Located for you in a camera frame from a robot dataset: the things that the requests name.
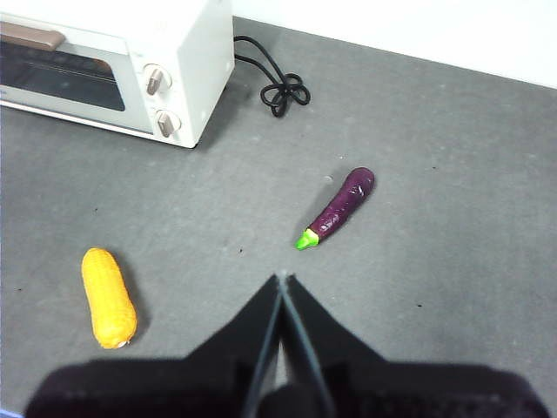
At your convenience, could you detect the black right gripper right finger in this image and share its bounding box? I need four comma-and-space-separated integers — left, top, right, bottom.
281, 273, 552, 418

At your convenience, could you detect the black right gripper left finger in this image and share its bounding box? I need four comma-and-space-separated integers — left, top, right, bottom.
23, 273, 280, 418

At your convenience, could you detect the beige oven knob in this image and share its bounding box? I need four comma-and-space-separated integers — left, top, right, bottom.
142, 64, 173, 97
154, 109, 184, 139

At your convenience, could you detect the white toaster oven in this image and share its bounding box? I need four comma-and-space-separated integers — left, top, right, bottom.
0, 0, 236, 150

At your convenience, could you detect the yellow corn cob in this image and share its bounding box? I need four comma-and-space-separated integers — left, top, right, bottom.
81, 247, 138, 349

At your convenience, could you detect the purple eggplant, green stem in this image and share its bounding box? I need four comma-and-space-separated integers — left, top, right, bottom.
295, 166, 376, 251

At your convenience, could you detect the black oven power cable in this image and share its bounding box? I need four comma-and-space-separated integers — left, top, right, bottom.
233, 35, 312, 118

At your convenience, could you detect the metal wire oven rack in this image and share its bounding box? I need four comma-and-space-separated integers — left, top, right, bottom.
0, 50, 110, 82

